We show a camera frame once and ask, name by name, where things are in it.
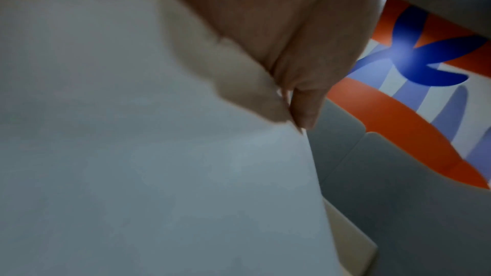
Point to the person's left hand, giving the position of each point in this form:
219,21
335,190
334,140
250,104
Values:
276,20

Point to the white cloth sheet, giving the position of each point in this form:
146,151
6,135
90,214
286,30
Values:
134,162

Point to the orange blue patterned rug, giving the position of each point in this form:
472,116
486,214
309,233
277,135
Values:
418,87

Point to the grey sofa cushion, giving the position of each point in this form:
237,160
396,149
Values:
406,202

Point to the cream flat board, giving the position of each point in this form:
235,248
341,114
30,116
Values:
351,238

